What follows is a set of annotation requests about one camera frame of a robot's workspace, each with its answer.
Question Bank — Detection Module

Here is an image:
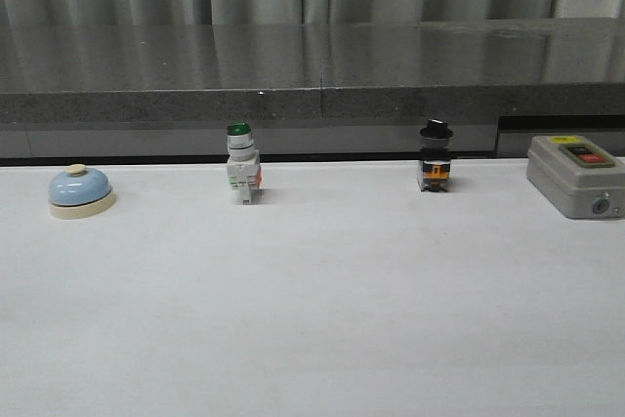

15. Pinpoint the blue desk bell cream base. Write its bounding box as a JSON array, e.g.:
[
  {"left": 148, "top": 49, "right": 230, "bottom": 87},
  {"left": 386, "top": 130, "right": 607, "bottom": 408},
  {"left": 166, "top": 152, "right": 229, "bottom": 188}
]
[{"left": 48, "top": 163, "right": 116, "bottom": 220}]

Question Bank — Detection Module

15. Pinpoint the grey stone counter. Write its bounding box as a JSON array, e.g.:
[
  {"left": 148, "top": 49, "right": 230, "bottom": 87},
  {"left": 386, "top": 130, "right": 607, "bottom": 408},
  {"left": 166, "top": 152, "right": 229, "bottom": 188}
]
[{"left": 1, "top": 19, "right": 624, "bottom": 165}]

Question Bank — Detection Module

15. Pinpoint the green pushbutton switch module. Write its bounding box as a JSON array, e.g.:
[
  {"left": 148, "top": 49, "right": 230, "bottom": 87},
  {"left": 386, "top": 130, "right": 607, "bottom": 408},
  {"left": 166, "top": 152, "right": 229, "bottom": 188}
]
[{"left": 226, "top": 122, "right": 262, "bottom": 205}]

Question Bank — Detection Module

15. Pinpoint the black selector knob switch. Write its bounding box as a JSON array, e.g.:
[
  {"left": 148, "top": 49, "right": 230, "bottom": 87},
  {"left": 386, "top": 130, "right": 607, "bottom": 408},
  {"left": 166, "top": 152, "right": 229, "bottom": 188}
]
[{"left": 417, "top": 119, "right": 453, "bottom": 192}]

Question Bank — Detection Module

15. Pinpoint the grey on off switch box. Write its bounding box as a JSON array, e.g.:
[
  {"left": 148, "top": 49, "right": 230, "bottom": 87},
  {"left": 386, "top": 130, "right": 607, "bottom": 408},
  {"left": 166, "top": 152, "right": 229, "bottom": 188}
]
[{"left": 526, "top": 135, "right": 624, "bottom": 219}]

